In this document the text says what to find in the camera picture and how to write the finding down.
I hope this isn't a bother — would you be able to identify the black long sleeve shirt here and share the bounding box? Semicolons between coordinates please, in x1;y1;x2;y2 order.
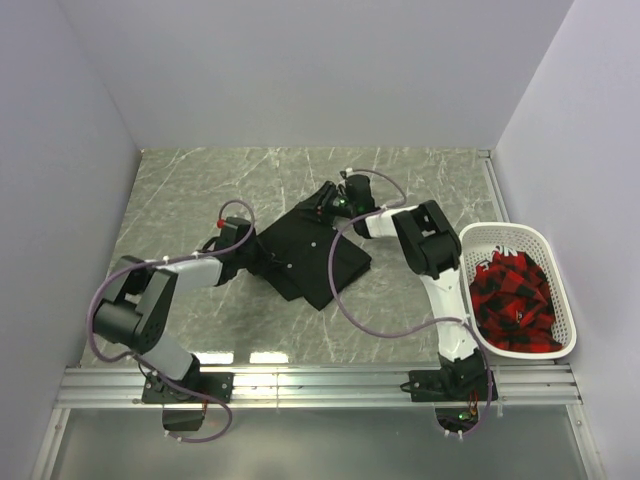
247;181;372;311

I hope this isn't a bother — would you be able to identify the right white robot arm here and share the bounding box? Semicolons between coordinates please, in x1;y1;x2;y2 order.
315;168;489;400

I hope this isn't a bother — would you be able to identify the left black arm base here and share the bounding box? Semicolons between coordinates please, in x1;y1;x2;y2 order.
141;372;234;405

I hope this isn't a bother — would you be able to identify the red black plaid shirt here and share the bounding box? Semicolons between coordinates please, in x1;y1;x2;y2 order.
469;246;562;354

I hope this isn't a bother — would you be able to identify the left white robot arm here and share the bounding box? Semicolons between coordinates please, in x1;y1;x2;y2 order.
91;217;260;402

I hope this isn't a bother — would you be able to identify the white plastic laundry basket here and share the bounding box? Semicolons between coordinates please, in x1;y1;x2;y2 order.
460;222;577;361

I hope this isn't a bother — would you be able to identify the aluminium mounting rail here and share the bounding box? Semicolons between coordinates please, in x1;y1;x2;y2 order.
54;363;582;410

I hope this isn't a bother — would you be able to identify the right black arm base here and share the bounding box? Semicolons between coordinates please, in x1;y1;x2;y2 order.
400;369;498;403

